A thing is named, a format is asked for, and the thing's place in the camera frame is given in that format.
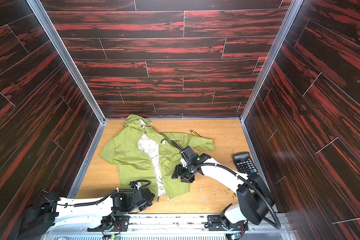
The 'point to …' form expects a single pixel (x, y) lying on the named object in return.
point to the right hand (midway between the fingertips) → (177, 177)
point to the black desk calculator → (245, 164)
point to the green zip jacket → (142, 154)
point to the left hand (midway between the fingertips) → (159, 197)
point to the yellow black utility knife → (194, 133)
